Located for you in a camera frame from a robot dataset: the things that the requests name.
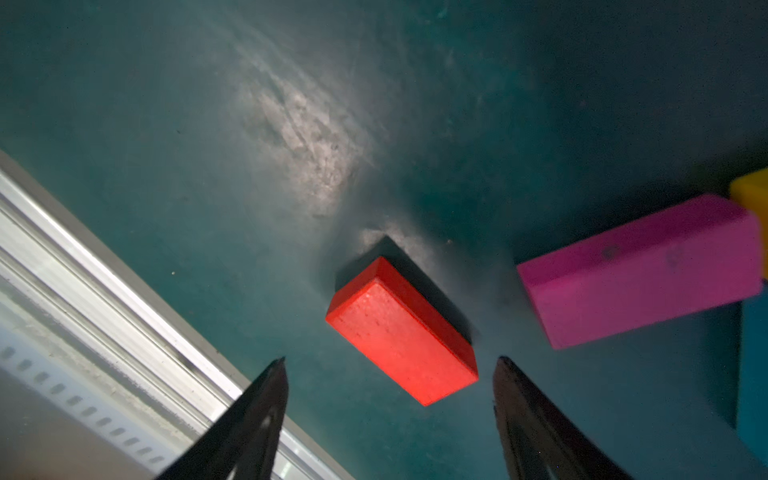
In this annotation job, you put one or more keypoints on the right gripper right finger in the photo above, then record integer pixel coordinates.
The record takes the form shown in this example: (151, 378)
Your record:
(538, 440)

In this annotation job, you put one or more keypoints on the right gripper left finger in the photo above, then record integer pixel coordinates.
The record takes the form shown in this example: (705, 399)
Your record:
(243, 442)

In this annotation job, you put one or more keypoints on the red block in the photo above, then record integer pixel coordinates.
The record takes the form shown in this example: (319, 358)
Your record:
(394, 326)

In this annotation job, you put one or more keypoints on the teal block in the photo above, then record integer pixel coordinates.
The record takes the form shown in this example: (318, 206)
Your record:
(751, 414)

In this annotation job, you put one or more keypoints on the magenta block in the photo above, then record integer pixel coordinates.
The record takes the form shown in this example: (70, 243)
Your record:
(701, 254)

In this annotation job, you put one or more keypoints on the long yellow block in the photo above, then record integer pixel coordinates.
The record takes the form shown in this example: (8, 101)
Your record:
(750, 191)

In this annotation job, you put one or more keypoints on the aluminium front rail bed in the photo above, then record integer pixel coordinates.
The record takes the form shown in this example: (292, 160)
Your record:
(100, 378)

